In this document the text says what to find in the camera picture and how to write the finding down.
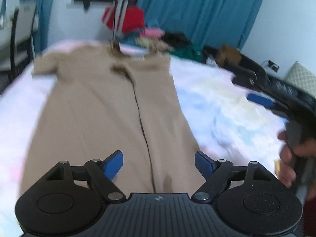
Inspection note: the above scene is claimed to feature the green garment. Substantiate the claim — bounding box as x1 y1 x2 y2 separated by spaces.
170 45 204 63

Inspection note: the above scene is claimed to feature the black and beige chair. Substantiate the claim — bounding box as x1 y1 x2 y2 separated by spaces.
6 1 36 82

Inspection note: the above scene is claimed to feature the right hand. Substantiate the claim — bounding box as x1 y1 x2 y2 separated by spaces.
278 139 315 201

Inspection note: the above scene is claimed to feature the silver tripod with phone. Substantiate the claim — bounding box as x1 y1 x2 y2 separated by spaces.
112 0 129 44

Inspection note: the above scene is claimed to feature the blue curtain right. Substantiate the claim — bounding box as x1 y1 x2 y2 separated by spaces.
137 0 263 49

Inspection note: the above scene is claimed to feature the black garment pile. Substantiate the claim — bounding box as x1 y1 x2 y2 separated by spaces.
161 32 192 49

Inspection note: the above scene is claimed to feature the tan hoodie with white print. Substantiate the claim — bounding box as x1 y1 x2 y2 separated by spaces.
20 44 204 194

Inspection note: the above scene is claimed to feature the red garment on tripod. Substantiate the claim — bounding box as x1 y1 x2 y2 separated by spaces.
101 6 145 34

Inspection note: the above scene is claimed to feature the brown paper bag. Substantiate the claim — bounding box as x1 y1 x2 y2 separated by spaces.
215 44 242 66

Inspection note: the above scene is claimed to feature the pink garment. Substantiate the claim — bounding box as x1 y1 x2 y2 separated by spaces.
141 28 165 39

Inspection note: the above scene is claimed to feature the blue curtain left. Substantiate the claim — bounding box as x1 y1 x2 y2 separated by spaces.
20 0 53 54

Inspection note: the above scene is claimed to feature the quilted beige headboard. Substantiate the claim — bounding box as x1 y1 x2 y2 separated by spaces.
285 62 316 97

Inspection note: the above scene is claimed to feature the pastel rainbow bed cover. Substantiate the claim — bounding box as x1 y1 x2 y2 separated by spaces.
1 40 284 236

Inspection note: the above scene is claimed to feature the white vanity desk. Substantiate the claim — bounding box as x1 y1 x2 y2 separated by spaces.
1 16 34 73

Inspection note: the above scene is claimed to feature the blue curtain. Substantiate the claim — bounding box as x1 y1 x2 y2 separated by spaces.
20 0 53 54
137 0 263 49

